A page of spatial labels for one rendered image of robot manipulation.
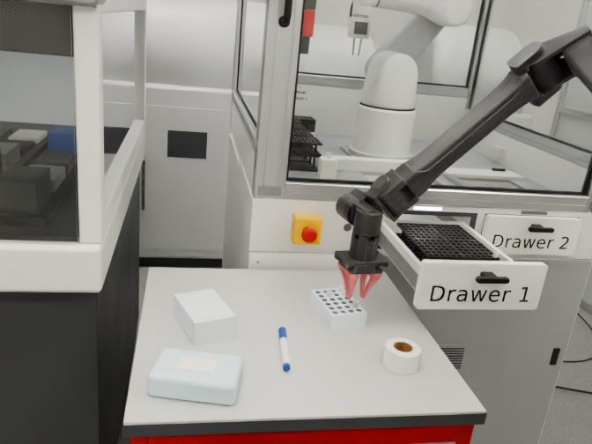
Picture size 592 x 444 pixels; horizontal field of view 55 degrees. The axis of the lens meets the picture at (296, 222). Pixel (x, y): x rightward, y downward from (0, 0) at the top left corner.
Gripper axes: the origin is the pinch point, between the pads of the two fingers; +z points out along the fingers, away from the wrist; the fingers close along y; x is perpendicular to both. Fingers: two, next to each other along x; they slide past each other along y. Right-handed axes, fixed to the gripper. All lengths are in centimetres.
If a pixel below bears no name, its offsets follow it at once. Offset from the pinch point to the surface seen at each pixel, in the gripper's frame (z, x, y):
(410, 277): -2.9, -1.1, -14.0
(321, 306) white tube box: 3.4, -1.8, 6.7
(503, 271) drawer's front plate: -8.9, 10.2, -29.1
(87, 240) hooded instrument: -8, -15, 55
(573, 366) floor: 81, -64, -155
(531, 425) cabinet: 61, -14, -81
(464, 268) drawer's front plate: -9.4, 8.6, -20.1
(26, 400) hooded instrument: 35, -22, 68
